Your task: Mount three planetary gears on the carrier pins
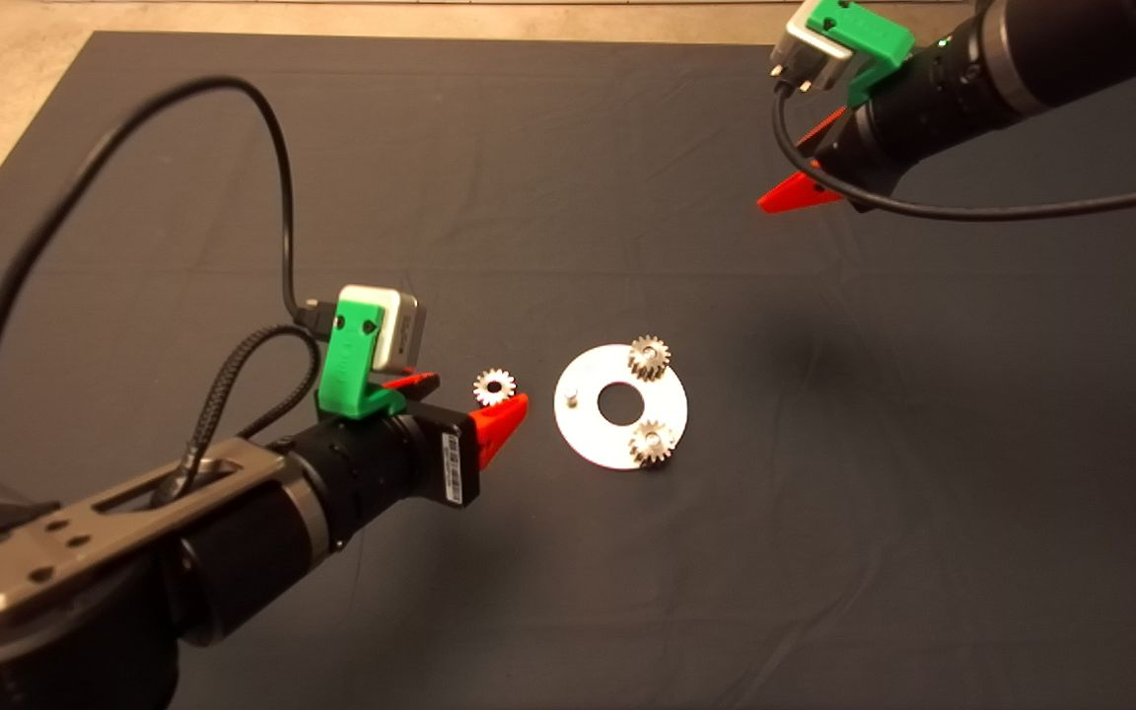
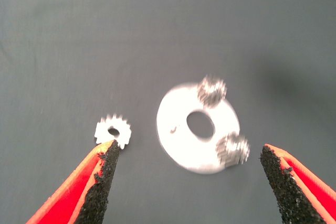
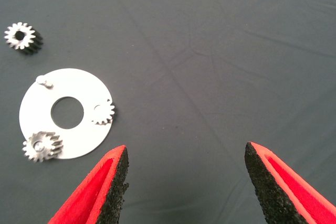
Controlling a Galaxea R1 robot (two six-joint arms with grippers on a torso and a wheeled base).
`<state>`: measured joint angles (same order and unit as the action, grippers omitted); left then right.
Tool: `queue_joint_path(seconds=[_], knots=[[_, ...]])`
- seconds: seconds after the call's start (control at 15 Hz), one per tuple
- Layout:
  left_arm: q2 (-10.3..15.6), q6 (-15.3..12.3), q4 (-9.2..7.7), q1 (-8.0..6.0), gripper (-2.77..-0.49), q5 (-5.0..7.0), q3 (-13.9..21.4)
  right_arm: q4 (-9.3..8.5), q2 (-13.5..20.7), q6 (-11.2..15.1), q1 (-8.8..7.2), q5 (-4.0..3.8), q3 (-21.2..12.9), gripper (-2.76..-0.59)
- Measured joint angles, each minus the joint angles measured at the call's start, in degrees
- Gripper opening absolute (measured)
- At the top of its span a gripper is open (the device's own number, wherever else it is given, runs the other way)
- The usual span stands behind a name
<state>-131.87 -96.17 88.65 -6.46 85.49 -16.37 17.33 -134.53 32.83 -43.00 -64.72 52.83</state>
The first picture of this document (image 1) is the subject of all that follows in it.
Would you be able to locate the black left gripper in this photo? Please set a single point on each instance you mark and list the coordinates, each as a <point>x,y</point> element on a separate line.
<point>390,463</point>

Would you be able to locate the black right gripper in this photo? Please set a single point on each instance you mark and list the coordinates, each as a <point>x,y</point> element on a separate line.
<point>903,118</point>

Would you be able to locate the small steel planetary gear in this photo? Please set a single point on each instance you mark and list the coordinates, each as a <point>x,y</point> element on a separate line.
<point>494,388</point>
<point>649,358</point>
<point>652,444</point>

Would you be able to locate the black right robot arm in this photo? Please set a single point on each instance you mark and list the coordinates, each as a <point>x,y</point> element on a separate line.
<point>1081,39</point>

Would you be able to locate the round metal carrier plate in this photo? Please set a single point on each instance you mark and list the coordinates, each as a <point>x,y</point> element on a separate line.
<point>583,434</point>

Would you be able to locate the dark grey table cloth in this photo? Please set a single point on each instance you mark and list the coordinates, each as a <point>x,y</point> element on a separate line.
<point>627,592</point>

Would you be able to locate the silver left camera box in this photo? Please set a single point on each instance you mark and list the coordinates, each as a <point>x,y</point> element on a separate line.
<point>400,330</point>

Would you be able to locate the silver camera box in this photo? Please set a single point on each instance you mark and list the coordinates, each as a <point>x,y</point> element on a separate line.
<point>810,54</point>
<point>400,330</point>

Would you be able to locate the silver right camera box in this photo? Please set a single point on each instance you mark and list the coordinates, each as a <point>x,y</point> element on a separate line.
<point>810,54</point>

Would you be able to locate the green left camera mount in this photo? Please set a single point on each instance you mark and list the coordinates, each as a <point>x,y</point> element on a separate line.
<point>346,365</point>

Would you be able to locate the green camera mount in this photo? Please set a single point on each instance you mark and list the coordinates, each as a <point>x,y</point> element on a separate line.
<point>346,365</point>
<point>869,35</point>

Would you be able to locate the green right camera mount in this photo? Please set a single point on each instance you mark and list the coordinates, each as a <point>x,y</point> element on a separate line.
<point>869,35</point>

